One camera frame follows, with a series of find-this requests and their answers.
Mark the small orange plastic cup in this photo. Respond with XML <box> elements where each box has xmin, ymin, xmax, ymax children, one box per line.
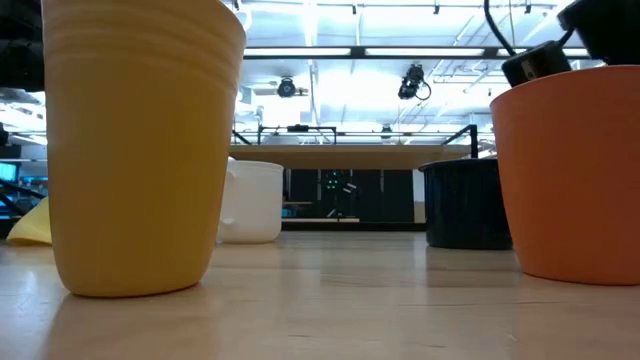
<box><xmin>489</xmin><ymin>64</ymin><xmax>640</xmax><ymax>287</ymax></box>

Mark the black metal railing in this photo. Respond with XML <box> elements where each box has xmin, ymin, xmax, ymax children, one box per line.
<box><xmin>256</xmin><ymin>123</ymin><xmax>338</xmax><ymax>146</ymax></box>

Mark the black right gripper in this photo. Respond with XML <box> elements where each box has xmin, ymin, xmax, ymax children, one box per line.
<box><xmin>557</xmin><ymin>0</ymin><xmax>640</xmax><ymax>67</ymax></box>

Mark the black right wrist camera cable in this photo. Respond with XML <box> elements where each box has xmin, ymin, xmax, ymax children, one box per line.
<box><xmin>482</xmin><ymin>0</ymin><xmax>519</xmax><ymax>57</ymax></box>

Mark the black cabinet with green lights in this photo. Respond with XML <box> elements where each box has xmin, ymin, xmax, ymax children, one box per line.
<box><xmin>283</xmin><ymin>168</ymin><xmax>416</xmax><ymax>225</ymax></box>

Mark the black mug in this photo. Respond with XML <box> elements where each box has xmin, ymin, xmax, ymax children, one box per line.
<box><xmin>418</xmin><ymin>157</ymin><xmax>514</xmax><ymax>251</ymax></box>

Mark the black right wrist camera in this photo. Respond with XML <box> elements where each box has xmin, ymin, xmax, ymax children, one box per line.
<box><xmin>501</xmin><ymin>39</ymin><xmax>574</xmax><ymax>89</ymax></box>

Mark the white mug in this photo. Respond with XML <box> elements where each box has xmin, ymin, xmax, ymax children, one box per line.
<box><xmin>215</xmin><ymin>157</ymin><xmax>285</xmax><ymax>245</ymax></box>

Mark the black overhead camera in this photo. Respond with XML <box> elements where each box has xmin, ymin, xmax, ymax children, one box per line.
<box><xmin>397</xmin><ymin>63</ymin><xmax>432</xmax><ymax>101</ymax></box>

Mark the black overhead beam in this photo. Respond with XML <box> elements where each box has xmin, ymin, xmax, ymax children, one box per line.
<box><xmin>243</xmin><ymin>46</ymin><xmax>591</xmax><ymax>61</ymax></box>

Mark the tall yellow plastic cup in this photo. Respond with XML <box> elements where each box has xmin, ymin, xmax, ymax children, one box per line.
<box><xmin>41</xmin><ymin>0</ymin><xmax>247</xmax><ymax>299</ymax></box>

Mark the yellow cloth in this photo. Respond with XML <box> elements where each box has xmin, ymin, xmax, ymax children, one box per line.
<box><xmin>5</xmin><ymin>196</ymin><xmax>53</xmax><ymax>247</ymax></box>

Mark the round black ceiling device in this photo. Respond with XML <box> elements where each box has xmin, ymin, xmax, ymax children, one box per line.
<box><xmin>276</xmin><ymin>76</ymin><xmax>299</xmax><ymax>99</ymax></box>

